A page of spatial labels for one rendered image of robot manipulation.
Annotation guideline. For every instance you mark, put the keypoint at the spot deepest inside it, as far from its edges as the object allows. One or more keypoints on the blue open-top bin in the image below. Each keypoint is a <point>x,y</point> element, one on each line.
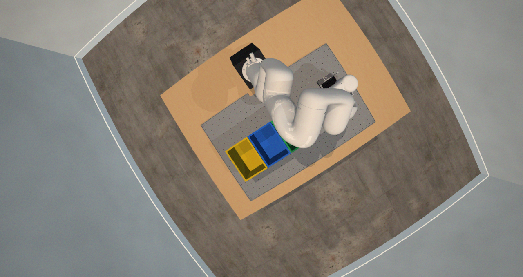
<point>269,144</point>

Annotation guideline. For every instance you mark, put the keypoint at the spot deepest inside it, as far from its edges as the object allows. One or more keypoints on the yellow open-top bin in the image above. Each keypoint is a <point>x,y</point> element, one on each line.
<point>246,159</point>

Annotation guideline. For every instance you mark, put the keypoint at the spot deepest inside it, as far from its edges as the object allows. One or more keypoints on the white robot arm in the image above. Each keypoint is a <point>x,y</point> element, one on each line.
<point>328,107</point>

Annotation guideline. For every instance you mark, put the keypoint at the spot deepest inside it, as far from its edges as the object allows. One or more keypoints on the green bin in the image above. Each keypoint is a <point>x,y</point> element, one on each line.
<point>291,148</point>

